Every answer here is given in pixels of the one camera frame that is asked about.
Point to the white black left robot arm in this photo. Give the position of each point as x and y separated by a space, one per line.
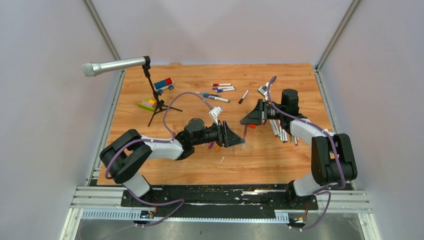
125 156

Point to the blue red toy truck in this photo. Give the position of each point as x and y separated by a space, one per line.
166 84

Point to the light green cap marker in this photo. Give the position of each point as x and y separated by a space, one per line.
281 134

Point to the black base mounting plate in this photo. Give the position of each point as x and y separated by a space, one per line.
233 201

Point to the red cap marker far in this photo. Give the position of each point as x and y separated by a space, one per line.
221 84

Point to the black cap marker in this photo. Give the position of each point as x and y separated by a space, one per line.
244 96

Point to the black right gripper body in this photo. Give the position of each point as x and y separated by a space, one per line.
262 112

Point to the green pink yellow block stack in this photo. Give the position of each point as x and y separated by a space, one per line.
148 104

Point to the brown cap marker pen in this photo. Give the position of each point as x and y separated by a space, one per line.
272 127

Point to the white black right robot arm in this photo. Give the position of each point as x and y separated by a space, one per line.
332 156

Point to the silver microphone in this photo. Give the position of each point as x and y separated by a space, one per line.
92 69

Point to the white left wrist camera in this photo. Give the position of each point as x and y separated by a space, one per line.
214 114

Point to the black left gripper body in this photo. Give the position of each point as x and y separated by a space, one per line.
222 139

